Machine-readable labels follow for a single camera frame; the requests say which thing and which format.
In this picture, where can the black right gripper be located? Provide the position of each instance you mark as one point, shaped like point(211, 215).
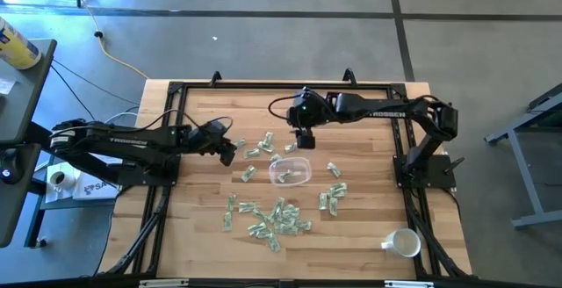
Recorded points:
point(307, 114)

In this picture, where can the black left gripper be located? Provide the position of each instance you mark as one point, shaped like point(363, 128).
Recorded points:
point(206, 144)

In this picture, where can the clear plastic container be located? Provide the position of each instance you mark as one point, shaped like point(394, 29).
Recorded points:
point(303, 165)

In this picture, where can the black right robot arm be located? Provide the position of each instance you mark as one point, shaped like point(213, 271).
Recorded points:
point(386, 112)

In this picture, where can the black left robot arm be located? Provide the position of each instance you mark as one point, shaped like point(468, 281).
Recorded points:
point(123, 141)

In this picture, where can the white printed box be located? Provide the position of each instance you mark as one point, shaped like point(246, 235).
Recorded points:
point(94, 188)

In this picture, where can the white mug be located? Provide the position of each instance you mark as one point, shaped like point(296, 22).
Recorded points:
point(406, 243)

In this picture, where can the black lever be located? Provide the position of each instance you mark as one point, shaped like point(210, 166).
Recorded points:
point(454, 165)

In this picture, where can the dark low cart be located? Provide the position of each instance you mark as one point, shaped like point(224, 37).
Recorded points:
point(57, 205)

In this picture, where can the black diagonal desk strut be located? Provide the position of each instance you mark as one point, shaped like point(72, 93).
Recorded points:
point(39, 136)

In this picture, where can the dark grey desk top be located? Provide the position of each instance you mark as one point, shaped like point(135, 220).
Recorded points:
point(26, 99)

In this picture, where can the black mouse with green light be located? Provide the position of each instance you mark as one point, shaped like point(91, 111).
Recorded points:
point(9, 165)

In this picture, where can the dark grey desk panel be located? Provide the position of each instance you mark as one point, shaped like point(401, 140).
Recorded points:
point(13, 209)

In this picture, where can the grey metal table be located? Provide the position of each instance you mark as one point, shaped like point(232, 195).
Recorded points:
point(527, 174)

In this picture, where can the yellow wipes canister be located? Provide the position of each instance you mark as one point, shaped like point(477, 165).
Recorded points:
point(15, 46)

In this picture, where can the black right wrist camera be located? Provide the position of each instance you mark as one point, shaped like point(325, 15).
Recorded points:
point(305, 132)

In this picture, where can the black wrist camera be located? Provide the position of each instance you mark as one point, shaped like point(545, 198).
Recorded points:
point(305, 132)
point(218, 130)

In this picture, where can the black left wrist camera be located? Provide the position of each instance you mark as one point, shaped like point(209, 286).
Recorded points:
point(218, 130)

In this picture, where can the black aluminium table frame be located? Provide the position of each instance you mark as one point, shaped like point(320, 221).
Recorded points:
point(285, 86)

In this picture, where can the silver metal bracket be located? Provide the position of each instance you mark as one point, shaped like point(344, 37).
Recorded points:
point(163, 283)
point(408, 284)

